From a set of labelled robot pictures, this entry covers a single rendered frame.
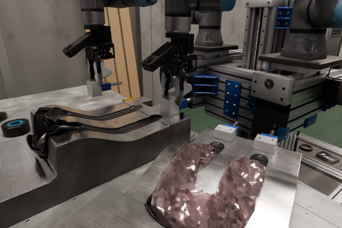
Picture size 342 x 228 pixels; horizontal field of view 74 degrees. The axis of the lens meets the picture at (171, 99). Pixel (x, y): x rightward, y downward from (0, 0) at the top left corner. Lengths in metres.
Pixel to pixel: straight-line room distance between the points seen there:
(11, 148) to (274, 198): 0.61
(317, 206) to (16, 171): 0.64
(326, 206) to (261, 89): 0.41
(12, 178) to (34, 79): 2.25
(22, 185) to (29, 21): 2.29
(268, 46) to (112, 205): 0.94
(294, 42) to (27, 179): 0.88
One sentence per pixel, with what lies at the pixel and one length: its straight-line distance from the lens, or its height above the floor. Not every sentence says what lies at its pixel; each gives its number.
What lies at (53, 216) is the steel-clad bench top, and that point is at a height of 0.80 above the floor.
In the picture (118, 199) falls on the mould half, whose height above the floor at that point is 0.91.
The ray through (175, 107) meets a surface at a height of 0.91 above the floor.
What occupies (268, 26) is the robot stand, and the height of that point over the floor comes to 1.14.
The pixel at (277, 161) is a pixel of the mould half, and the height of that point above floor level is 0.86.
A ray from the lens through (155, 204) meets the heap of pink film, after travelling 0.40.
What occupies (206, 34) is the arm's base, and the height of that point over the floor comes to 1.10.
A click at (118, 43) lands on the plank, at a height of 0.93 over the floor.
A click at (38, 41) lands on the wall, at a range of 2.75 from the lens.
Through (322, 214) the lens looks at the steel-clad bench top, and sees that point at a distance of 0.59.
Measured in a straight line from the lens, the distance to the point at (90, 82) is 0.86.
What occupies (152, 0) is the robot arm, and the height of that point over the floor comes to 1.23.
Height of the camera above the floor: 1.17
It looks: 19 degrees down
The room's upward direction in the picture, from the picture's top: straight up
